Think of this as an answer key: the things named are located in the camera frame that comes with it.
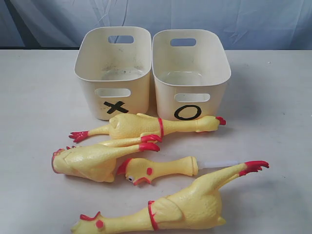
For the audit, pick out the headless yellow chicken body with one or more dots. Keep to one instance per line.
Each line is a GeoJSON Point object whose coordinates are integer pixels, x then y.
{"type": "Point", "coordinates": [97, 162]}

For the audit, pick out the detached yellow chicken head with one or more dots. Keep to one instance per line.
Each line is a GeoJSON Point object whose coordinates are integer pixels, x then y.
{"type": "Point", "coordinates": [138, 170]}

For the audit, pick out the cream bin marked X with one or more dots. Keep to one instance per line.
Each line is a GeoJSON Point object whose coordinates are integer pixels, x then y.
{"type": "Point", "coordinates": [113, 66]}

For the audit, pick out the cream bin marked O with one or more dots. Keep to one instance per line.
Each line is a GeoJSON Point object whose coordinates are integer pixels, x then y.
{"type": "Point", "coordinates": [191, 72]}

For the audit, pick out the whole yellow rubber chicken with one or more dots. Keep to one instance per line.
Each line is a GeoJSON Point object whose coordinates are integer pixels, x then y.
{"type": "Point", "coordinates": [138, 125]}

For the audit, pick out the large whole rubber chicken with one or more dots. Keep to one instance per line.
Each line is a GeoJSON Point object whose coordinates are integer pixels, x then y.
{"type": "Point", "coordinates": [195, 207]}

